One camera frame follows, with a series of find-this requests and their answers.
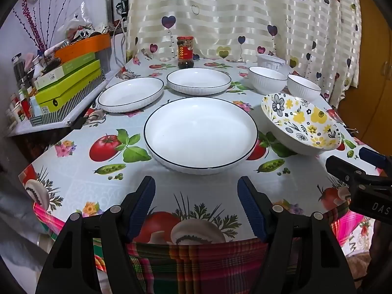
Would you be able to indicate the plaid cloth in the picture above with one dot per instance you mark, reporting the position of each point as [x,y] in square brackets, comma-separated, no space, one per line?
[199,266]

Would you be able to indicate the purple flower branches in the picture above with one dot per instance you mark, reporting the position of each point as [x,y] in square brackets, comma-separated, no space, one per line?
[33,21]

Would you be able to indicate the dark glass jar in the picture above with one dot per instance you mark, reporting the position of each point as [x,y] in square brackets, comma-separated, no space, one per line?
[20,70]

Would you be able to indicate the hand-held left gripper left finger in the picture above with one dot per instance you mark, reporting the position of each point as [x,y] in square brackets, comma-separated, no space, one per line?
[144,205]

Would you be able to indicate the grey cloth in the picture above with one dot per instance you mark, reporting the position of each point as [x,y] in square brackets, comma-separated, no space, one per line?
[18,226]

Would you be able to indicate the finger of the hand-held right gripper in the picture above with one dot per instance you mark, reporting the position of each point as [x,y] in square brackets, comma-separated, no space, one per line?
[372,156]
[343,167]

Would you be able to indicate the crumpled plastic bags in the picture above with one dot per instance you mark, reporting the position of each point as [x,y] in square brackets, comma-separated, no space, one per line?
[79,24]

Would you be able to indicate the bright green flat box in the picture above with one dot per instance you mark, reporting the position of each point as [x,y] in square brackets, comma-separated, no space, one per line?
[70,82]
[76,93]

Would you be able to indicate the black charger plug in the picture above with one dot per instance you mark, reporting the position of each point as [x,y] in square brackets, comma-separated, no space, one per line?
[122,6]

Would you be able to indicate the striped flat box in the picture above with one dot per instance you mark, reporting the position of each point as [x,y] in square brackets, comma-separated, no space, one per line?
[70,107]

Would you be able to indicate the red label sauce jar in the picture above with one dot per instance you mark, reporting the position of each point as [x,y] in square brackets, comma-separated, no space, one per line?
[185,52]

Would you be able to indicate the vegetable print tablecloth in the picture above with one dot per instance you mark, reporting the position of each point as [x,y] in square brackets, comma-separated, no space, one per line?
[199,193]

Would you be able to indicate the pale green flat box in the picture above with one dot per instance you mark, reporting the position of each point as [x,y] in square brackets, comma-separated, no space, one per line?
[67,69]

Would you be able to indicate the orange tub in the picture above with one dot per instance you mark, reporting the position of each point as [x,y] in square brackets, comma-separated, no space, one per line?
[82,47]

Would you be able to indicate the heart print curtain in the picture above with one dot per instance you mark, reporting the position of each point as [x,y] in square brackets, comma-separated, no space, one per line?
[229,12]

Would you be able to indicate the white plastic container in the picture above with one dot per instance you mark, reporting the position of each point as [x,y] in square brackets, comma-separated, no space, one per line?
[269,61]

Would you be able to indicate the white ribbed bowl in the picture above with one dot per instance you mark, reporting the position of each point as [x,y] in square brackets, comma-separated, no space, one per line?
[303,87]
[266,81]

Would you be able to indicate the hairbrush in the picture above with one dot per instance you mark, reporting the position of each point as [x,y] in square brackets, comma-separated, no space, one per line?
[52,65]

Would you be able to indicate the wooden cabinet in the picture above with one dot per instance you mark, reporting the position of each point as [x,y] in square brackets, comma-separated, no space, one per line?
[373,67]

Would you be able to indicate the white plate with black rim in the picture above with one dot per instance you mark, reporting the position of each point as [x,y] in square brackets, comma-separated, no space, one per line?
[130,93]
[199,79]
[199,131]

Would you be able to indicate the yellow floral bowl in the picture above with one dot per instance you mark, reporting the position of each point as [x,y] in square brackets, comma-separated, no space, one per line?
[303,122]

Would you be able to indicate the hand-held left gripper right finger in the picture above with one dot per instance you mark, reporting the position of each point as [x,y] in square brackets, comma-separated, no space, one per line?
[249,208]

